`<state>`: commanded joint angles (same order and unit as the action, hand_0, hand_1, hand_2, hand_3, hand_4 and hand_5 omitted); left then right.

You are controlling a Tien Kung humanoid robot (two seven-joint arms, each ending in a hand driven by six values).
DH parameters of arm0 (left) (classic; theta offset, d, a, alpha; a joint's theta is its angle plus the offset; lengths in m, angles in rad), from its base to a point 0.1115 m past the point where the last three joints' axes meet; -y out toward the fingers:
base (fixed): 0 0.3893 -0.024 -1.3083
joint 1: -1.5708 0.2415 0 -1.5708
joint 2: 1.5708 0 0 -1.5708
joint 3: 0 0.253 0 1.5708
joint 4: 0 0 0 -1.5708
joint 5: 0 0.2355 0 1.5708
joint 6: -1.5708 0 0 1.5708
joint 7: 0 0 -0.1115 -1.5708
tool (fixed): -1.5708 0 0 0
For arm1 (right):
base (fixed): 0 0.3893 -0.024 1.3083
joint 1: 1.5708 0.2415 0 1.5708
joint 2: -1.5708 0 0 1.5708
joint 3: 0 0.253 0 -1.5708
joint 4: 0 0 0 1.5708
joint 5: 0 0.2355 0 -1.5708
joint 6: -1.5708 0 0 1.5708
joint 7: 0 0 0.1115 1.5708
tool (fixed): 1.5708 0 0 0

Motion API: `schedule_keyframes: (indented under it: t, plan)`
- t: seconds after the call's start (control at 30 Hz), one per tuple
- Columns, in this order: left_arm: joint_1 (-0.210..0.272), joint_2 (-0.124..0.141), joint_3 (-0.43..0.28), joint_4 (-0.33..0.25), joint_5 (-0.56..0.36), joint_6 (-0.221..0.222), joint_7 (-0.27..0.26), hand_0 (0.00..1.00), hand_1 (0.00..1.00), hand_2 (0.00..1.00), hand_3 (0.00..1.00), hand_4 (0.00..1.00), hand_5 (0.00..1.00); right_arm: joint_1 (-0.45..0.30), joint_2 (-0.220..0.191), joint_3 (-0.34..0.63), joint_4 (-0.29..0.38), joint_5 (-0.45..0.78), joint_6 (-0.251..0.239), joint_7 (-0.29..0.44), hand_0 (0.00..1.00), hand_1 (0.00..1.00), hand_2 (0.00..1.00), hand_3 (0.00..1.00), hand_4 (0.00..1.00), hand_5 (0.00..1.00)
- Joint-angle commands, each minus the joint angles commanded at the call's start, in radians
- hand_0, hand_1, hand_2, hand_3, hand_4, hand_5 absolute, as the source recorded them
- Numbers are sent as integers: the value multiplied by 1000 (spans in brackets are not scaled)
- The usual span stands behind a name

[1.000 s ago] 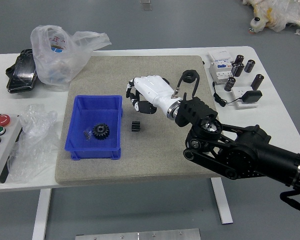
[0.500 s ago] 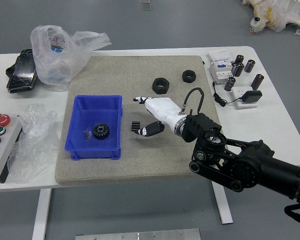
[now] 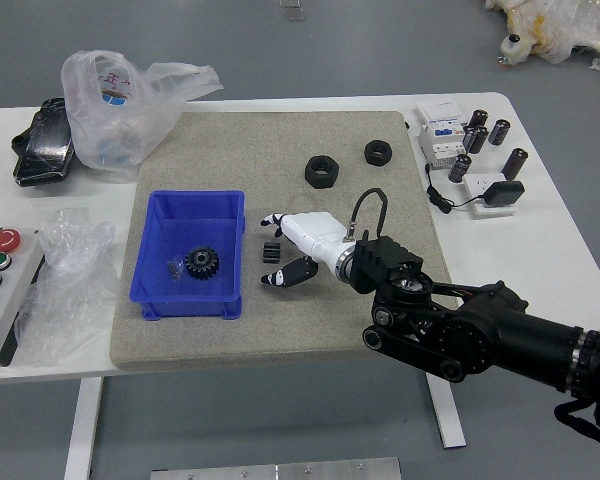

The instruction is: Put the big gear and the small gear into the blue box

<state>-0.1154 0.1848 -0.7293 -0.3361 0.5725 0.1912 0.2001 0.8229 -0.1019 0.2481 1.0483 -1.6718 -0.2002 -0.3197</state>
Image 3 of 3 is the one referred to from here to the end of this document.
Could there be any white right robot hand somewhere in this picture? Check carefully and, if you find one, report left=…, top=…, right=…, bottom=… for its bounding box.
left=258, top=210, right=356, bottom=289

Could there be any big black gear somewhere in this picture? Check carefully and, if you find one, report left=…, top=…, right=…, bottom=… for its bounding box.
left=183, top=246, right=222, bottom=282

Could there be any blue plastic box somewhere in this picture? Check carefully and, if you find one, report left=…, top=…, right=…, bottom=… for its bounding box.
left=129, top=188, right=246, bottom=321

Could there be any big black hex nut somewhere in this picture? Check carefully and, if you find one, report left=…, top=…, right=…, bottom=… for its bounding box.
left=303, top=154, right=342, bottom=189

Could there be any small black hex nut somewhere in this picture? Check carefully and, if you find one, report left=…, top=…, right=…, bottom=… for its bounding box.
left=363, top=139, right=393, bottom=166

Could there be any grey control button box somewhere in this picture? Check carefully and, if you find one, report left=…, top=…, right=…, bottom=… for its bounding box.
left=0, top=228, right=46, bottom=369

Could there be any grey-brown foam mat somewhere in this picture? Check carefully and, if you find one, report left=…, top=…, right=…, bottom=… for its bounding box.
left=108, top=109, right=466, bottom=372

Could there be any white circuit breaker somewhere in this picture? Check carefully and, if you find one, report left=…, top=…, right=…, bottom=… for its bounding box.
left=413, top=98, right=469, bottom=169

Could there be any white power socket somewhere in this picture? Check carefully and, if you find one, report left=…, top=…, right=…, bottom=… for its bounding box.
left=460, top=172, right=519, bottom=220

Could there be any black power adapter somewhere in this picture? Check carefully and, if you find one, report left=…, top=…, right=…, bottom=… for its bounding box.
left=482, top=180, right=525, bottom=206

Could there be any metal floor plate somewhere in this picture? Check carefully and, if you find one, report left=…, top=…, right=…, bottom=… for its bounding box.
left=278, top=0, right=305, bottom=22

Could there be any translucent white plastic bag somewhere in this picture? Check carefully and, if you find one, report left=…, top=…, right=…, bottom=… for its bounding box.
left=60, top=48, right=225, bottom=184

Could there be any white table leg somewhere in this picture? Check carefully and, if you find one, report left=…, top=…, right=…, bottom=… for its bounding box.
left=426, top=372, right=467, bottom=450
left=63, top=375, right=104, bottom=480

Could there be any crumpled clear plastic wrap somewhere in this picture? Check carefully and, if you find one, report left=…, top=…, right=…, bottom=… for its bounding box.
left=13, top=207, right=119, bottom=366

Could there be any black plastic tray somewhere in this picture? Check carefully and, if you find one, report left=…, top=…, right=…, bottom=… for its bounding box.
left=10, top=97, right=76, bottom=189

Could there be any plush toy in plastic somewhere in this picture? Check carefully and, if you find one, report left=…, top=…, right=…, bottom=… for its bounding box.
left=482, top=0, right=600, bottom=79

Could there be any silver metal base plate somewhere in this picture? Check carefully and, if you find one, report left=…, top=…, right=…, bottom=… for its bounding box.
left=150, top=456, right=402, bottom=480

